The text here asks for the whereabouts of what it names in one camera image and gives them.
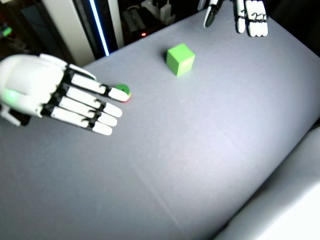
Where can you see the white robot body shell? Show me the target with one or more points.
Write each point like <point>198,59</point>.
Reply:
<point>282,195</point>

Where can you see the white pillar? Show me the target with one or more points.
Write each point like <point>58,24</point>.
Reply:
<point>65,27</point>

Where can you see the black device with red light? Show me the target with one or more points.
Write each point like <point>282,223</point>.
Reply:
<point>136,27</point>

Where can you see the green cube block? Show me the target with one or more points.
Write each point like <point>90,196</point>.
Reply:
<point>180,60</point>

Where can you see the blue light strip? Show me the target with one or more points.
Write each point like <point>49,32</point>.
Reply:
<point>100,27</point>

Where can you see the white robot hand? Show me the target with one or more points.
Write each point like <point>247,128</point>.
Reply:
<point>27,82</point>
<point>255,15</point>

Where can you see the green glowing object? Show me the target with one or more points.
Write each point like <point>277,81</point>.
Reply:
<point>6,31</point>

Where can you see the white power adapter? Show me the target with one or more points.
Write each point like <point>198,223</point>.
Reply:
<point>162,11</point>

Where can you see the grey table cloth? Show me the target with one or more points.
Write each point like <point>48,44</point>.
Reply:
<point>175,150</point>

